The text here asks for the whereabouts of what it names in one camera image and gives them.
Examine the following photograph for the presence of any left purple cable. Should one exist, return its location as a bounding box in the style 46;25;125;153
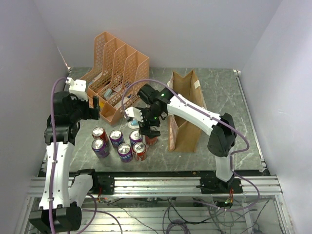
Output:
47;77;70;232

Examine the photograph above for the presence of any red cola can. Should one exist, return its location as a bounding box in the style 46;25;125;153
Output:
145;136;157;146
92;127;109;143
133;142;147;161

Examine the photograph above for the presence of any purple cable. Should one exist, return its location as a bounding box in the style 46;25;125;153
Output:
47;77;70;232
121;79;261;213

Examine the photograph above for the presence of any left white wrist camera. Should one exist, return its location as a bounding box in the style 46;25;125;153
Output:
65;77;88;101

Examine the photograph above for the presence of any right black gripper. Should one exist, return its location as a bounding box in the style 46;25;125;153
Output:
135;107;163;139

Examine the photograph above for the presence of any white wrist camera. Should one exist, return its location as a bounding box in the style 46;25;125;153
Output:
65;77;88;101
125;107;143;122

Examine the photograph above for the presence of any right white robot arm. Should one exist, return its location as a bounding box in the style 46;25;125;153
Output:
137;84;237;193

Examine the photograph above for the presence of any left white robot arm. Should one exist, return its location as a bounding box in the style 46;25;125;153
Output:
29;91;100;234

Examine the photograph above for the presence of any blue correction tape package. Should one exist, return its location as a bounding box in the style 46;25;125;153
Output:
127;118;139;129

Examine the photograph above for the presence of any purple fanta can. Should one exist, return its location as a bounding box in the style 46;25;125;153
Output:
129;130;143;147
91;138;109;158
117;143;133;163
109;130;124;149

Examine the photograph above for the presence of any aluminium frame rail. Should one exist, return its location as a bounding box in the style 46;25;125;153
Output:
26;175;283;197

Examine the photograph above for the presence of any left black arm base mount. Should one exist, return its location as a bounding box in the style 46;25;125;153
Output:
98;176;115;195

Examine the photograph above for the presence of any burlap canvas tote bag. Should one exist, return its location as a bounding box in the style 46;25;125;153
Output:
167;70;207;153

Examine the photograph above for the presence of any orange plastic file organizer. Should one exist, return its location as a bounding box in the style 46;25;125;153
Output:
81;32;150;125

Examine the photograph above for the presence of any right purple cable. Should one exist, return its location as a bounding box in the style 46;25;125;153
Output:
121;79;261;213

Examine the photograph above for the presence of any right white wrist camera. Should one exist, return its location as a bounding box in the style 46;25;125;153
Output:
125;107;143;122

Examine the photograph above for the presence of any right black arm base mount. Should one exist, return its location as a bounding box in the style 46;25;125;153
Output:
196;176;243;194

